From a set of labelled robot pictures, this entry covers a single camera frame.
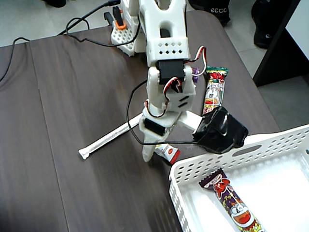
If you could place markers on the black shoe with ecco print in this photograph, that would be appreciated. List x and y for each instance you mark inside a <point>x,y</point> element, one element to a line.
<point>214,9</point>

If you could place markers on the white perforated plastic tray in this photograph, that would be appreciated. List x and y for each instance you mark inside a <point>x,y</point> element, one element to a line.
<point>265,193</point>

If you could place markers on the small red white candy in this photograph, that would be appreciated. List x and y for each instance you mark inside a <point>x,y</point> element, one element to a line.
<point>169,152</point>

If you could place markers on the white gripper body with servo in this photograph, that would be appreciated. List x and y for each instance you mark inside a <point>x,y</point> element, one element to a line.
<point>153,127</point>

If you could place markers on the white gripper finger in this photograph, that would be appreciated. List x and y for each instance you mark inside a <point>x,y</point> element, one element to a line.
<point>147,152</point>
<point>172,130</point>

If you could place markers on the dark furniture panel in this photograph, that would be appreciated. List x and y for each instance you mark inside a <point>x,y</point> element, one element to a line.
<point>275,48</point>

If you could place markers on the orange black clamp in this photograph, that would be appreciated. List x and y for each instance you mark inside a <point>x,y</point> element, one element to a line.
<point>119,21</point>

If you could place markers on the long purple snack stick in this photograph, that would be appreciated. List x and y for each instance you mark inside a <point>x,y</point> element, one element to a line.
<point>231,203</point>

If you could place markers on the small purple candy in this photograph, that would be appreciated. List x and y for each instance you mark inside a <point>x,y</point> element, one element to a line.
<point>196,72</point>

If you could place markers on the long green snack stick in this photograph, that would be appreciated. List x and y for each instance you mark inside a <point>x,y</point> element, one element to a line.
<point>213,91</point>

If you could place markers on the white paper straw wrapper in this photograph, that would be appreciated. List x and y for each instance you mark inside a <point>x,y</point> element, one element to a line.
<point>108,137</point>

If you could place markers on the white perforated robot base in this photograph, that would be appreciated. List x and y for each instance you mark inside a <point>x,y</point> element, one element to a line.
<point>123,38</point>

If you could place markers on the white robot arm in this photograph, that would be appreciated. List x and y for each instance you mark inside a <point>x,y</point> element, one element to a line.
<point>166,33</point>

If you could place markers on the black taped wrist camera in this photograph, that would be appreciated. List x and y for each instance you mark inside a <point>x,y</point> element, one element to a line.
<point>219,133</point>

